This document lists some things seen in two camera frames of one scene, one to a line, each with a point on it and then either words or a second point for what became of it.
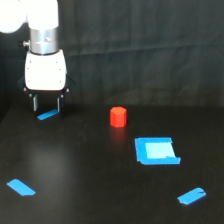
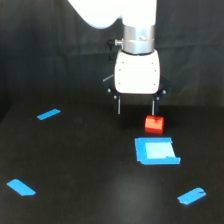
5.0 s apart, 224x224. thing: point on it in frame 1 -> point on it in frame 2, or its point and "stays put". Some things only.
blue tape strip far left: x=48 y=114 stays put
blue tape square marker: x=156 y=151 stays put
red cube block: x=118 y=116 -> x=154 y=124
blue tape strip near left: x=20 y=187 stays put
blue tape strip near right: x=192 y=195 stays put
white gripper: x=46 y=73 -> x=137 y=74
